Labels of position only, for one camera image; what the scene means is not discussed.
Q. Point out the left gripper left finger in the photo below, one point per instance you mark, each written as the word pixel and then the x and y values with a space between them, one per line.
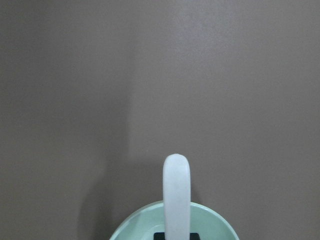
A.
pixel 159 236

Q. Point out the white ceramic spoon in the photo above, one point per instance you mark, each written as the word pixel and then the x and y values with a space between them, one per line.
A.
pixel 176 184

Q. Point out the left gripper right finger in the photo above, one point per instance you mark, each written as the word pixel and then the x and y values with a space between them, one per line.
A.
pixel 194 236

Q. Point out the mint green bowl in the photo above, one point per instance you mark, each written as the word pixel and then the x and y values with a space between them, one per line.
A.
pixel 145 222

